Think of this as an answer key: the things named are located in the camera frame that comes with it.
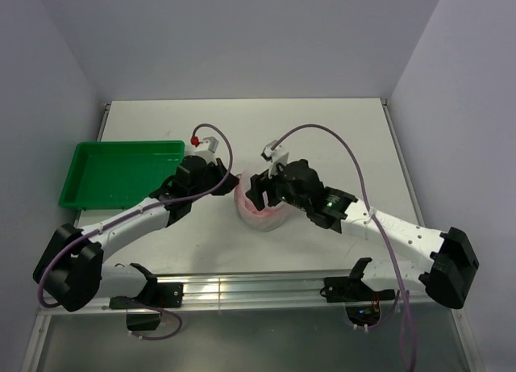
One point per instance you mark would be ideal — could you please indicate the green plastic tray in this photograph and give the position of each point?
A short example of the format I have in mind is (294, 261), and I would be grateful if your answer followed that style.
(118, 174)

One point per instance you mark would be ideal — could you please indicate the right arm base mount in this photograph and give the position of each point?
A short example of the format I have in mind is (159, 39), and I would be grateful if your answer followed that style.
(368, 308)

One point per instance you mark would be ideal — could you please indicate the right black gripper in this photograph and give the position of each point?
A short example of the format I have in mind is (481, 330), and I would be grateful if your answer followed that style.
(255, 191)

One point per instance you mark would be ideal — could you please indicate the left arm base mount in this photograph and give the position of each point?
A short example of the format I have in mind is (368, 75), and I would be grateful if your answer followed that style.
(173, 295)

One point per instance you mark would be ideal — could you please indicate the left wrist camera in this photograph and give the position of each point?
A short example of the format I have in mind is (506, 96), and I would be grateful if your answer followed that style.
(205, 148)

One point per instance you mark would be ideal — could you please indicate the pink garment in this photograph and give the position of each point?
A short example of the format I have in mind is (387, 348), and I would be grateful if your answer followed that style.
(247, 209)

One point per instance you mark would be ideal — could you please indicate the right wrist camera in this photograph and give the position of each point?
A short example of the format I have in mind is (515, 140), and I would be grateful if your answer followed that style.
(276, 156)

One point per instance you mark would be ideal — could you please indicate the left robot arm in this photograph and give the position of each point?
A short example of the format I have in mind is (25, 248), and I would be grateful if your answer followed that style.
(72, 269)

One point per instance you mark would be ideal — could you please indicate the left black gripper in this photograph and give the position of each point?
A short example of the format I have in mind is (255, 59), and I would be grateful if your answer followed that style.
(220, 171)

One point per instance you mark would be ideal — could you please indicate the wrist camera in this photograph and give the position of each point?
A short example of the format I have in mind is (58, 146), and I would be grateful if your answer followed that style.
(205, 148)
(276, 156)

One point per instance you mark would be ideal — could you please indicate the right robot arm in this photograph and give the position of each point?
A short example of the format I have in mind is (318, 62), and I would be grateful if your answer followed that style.
(441, 265)

